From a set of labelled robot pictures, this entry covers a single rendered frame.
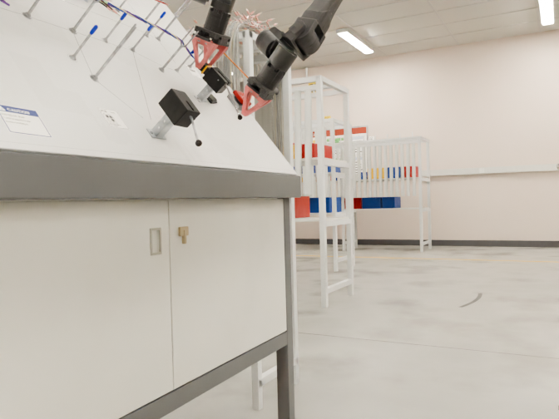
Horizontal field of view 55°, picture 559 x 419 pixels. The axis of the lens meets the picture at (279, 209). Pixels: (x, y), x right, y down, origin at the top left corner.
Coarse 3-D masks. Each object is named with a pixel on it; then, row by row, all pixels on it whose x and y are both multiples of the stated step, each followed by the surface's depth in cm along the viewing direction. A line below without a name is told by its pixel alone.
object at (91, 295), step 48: (0, 240) 76; (48, 240) 84; (96, 240) 93; (144, 240) 104; (0, 288) 76; (48, 288) 84; (96, 288) 93; (144, 288) 104; (0, 336) 76; (48, 336) 84; (96, 336) 93; (144, 336) 104; (0, 384) 76; (48, 384) 83; (96, 384) 92; (144, 384) 103
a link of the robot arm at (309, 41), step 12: (324, 0) 134; (336, 0) 135; (312, 12) 133; (324, 12) 133; (312, 24) 131; (324, 24) 135; (300, 36) 131; (312, 36) 132; (324, 36) 136; (300, 48) 135; (312, 48) 135
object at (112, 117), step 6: (102, 108) 102; (102, 114) 100; (108, 114) 102; (114, 114) 103; (108, 120) 100; (114, 120) 102; (120, 120) 104; (114, 126) 100; (120, 126) 102; (126, 126) 104
